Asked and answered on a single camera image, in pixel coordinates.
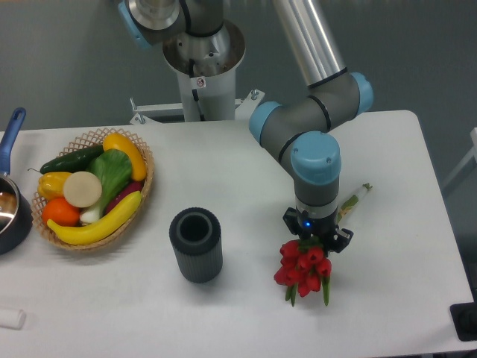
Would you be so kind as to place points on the beige round disc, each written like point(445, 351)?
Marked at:
point(82, 189)

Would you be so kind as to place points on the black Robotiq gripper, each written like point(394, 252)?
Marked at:
point(335, 239)

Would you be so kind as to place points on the white cylinder object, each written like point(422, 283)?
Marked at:
point(11, 318)

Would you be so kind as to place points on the blue handled saucepan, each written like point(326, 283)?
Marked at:
point(16, 218)

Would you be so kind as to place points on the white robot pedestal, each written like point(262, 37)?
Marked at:
point(206, 72)

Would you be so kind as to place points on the yellow squash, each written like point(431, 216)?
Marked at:
point(123, 143)

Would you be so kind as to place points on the white furniture edge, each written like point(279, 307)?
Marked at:
point(464, 167)

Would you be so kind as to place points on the green cucumber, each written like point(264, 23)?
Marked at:
point(71, 162)

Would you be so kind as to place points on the yellow banana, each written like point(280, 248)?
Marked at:
point(101, 229)

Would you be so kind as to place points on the purple eggplant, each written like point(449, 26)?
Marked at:
point(131, 187)

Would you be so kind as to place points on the green bok choy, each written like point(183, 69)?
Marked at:
point(113, 168)

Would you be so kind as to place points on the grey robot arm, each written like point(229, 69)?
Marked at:
point(298, 136)

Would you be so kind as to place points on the woven wicker basket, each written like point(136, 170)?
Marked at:
point(89, 139)

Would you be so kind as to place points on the yellow bell pepper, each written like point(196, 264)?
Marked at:
point(50, 185)

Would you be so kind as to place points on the red tulip bouquet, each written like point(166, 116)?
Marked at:
point(305, 267)

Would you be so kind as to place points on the white metal frame bracket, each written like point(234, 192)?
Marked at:
point(173, 112)

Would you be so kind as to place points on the black device at edge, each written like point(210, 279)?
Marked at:
point(464, 320)

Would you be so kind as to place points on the orange fruit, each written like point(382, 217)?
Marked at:
point(62, 212)

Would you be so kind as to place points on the dark grey ribbed vase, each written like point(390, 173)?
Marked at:
point(195, 236)

